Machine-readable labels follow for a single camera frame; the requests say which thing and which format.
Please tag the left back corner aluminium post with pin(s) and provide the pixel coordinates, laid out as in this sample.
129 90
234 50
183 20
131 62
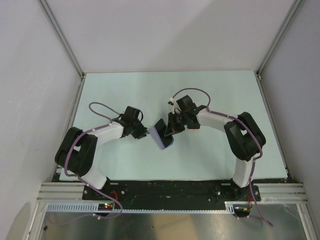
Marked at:
52 20

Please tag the left controller board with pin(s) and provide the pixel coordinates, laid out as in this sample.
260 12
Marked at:
106 206

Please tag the lilac phone case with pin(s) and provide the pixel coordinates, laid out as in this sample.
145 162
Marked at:
158 135

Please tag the pink phone case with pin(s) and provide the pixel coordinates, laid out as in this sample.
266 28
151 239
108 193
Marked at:
193 127

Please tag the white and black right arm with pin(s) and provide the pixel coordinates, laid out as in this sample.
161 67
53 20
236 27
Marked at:
243 134

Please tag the controller board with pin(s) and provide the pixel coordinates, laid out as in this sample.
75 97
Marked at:
106 206
242 211

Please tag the right back corner aluminium post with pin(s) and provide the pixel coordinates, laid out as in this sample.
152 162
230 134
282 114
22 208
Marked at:
279 36

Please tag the grey slotted cable duct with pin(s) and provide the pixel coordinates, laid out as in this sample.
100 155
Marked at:
92 207

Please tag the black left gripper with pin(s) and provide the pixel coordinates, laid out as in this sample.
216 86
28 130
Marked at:
142 131

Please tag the right controller board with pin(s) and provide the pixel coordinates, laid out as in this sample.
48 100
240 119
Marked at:
242 211

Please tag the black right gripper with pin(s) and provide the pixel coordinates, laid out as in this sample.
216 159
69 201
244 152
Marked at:
172 127

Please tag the corner aluminium post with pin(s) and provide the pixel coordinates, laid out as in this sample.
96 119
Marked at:
279 36
52 20

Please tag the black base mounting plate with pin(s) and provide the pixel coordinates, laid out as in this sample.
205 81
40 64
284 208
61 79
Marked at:
173 194

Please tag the front aluminium frame rail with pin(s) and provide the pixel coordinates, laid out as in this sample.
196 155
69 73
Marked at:
271 193

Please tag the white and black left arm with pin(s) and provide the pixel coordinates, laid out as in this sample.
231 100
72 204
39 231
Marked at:
76 154

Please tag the phone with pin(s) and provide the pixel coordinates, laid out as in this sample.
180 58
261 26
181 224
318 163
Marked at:
161 122

